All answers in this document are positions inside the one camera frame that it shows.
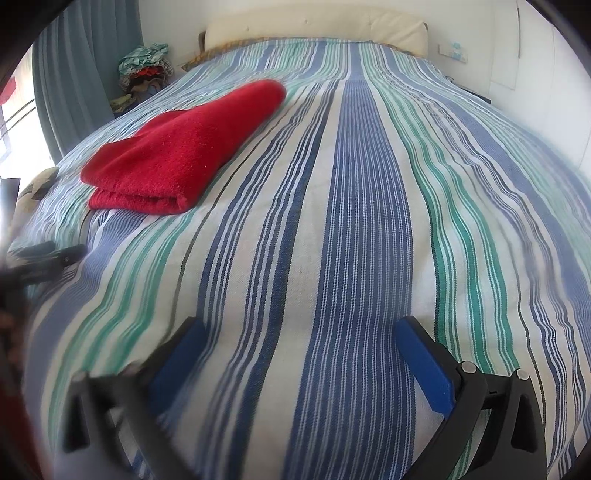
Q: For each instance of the cream padded headboard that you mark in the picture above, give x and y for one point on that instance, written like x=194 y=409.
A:
x=323 y=25

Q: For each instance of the wall socket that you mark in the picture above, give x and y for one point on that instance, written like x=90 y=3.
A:
x=453 y=51

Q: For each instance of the red sweater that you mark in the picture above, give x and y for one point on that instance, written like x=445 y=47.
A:
x=184 y=152

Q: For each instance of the dark nightstand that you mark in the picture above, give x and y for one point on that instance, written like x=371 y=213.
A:
x=478 y=95

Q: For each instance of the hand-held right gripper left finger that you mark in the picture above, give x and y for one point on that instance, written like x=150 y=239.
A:
x=180 y=355

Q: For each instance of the grey-blue curtain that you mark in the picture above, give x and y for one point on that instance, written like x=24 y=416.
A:
x=87 y=83

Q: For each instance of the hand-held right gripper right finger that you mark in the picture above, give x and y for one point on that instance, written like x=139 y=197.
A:
x=425 y=364

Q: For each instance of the pile of clothes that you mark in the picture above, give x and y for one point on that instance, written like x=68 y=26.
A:
x=145 y=69

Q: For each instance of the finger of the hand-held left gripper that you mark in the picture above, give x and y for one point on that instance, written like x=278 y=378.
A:
x=55 y=261

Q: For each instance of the striped blanket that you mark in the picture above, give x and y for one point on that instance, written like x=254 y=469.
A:
x=346 y=207

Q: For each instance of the window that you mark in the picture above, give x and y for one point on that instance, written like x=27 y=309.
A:
x=18 y=115

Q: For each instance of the patterned cushion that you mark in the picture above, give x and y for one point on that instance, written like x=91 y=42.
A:
x=37 y=187

